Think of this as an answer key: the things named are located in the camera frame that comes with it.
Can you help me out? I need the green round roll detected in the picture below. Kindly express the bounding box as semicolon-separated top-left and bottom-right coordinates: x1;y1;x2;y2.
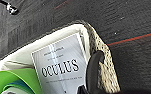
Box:
0;67;44;94

